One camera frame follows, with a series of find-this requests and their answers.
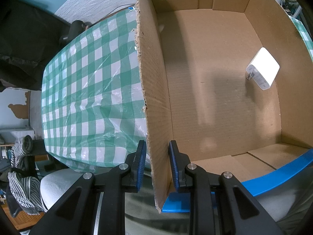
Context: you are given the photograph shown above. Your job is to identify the green checked tablecloth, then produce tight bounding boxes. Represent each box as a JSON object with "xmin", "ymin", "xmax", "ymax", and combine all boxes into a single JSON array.
[{"xmin": 41, "ymin": 7, "xmax": 313, "ymax": 173}]

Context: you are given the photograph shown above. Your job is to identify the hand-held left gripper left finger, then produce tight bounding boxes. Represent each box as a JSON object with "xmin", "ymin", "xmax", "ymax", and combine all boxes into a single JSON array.
[{"xmin": 29, "ymin": 140, "xmax": 147, "ymax": 235}]

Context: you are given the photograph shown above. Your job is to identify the striped cloth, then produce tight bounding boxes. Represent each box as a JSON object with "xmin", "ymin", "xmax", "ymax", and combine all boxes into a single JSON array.
[{"xmin": 7, "ymin": 136, "xmax": 49, "ymax": 216}]

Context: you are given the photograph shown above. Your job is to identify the cardboard box with blue tape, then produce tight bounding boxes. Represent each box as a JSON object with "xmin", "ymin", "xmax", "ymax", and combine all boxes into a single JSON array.
[{"xmin": 135, "ymin": 0, "xmax": 313, "ymax": 213}]

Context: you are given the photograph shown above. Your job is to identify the white power adapter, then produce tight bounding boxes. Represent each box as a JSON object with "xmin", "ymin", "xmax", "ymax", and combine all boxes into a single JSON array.
[{"xmin": 246, "ymin": 47, "xmax": 280, "ymax": 91}]

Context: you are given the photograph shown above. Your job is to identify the dark jacket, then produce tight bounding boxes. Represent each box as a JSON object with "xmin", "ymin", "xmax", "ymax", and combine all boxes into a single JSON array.
[{"xmin": 0, "ymin": 0, "xmax": 71, "ymax": 93}]

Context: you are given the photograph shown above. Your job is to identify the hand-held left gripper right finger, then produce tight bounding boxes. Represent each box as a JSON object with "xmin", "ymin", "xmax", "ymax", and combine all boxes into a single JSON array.
[{"xmin": 169, "ymin": 140, "xmax": 285, "ymax": 235}]

